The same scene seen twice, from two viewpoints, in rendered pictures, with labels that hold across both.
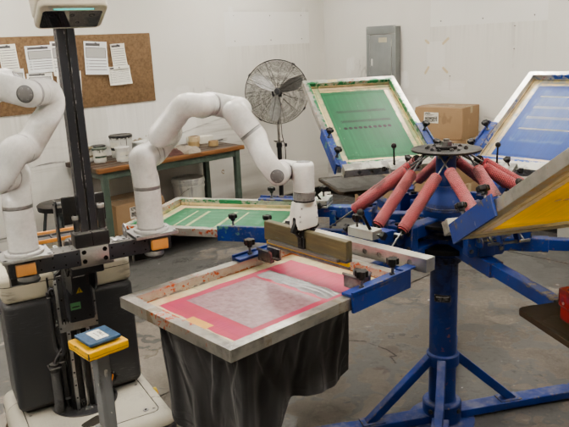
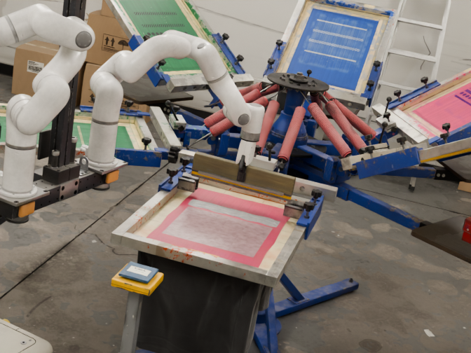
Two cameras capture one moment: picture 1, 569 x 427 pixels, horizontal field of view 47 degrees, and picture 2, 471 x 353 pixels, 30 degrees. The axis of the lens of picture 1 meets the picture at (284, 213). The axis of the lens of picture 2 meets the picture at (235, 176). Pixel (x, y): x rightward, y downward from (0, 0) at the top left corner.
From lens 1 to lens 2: 1.90 m
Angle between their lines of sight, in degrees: 34
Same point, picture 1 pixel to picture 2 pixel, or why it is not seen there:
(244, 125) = (218, 71)
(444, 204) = not seen: hidden behind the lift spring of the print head
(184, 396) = (155, 321)
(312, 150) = not seen: outside the picture
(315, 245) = (257, 179)
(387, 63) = not seen: outside the picture
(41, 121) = (76, 62)
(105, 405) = (134, 334)
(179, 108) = (164, 49)
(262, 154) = (234, 99)
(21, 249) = (25, 188)
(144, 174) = (113, 108)
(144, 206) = (106, 139)
